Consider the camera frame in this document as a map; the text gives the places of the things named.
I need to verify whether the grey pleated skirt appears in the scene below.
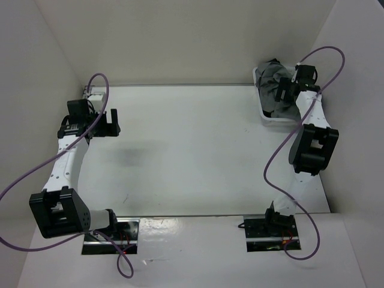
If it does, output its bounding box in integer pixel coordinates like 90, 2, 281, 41
255, 58, 301, 122

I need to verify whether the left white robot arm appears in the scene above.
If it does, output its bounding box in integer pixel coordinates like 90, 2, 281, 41
29, 94, 121, 240

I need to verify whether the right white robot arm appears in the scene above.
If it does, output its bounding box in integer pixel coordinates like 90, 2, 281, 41
263, 64, 339, 236

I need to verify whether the white plastic basket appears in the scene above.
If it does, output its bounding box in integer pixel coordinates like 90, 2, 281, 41
253, 59, 300, 127

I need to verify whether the black skirt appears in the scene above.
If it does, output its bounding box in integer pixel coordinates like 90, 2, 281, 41
260, 58, 284, 117

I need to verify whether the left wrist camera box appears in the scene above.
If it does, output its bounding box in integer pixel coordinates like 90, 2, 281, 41
87, 92, 106, 112

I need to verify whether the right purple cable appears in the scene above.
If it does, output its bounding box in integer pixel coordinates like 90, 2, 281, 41
263, 46, 346, 262

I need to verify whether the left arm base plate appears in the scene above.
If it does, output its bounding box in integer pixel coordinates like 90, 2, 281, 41
82, 217, 140, 256

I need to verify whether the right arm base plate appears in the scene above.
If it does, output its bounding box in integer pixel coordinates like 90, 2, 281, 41
238, 215, 301, 252

